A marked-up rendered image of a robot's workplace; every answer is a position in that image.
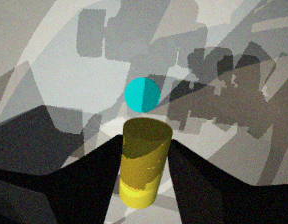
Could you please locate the cyan circle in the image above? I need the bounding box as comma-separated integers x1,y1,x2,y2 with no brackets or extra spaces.
125,77,160,113

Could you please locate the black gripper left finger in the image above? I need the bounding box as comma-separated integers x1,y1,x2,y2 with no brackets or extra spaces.
0,133,124,224

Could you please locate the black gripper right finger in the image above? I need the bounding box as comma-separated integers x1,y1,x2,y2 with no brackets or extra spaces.
168,139,288,224

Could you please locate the yellow cylinder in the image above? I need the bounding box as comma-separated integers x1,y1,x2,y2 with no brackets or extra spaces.
119,117,173,209

